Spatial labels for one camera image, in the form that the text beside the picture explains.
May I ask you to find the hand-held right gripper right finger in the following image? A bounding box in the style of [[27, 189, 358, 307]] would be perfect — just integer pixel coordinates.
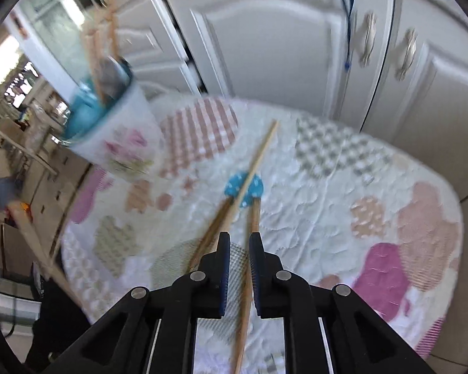
[[249, 232, 437, 374]]

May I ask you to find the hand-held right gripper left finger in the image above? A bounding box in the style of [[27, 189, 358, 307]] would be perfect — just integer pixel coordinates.
[[23, 232, 232, 374]]

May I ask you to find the wooden chopstick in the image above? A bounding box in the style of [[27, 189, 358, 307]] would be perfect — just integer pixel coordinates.
[[94, 12, 110, 71], [231, 198, 261, 374], [186, 198, 235, 273], [108, 0, 121, 63], [214, 120, 279, 250], [82, 27, 104, 102], [6, 203, 84, 308]]

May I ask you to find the white floral utensil holder cup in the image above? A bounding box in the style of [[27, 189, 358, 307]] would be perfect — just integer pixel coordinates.
[[64, 56, 164, 182]]

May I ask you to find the quilted patchwork mat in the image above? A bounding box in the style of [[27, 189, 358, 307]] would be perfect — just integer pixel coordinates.
[[60, 95, 466, 374]]

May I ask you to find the white cabinet drawer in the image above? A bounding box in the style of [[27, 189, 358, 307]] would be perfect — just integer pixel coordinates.
[[134, 56, 205, 96], [113, 0, 190, 65]]

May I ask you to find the grey utensil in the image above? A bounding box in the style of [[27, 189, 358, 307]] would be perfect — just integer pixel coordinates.
[[97, 56, 127, 98]]

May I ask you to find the white cabinet door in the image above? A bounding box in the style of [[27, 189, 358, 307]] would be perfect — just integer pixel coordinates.
[[162, 0, 396, 125], [359, 0, 468, 199]]

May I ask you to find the frosted glass door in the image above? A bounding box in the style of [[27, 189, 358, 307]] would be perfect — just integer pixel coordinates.
[[4, 0, 102, 86]]

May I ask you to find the metal cabinet door handle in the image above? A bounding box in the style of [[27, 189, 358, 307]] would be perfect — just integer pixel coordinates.
[[359, 11, 377, 67], [396, 28, 419, 80]]

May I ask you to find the blue cord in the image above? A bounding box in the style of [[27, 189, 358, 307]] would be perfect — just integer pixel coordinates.
[[337, 0, 355, 71]]

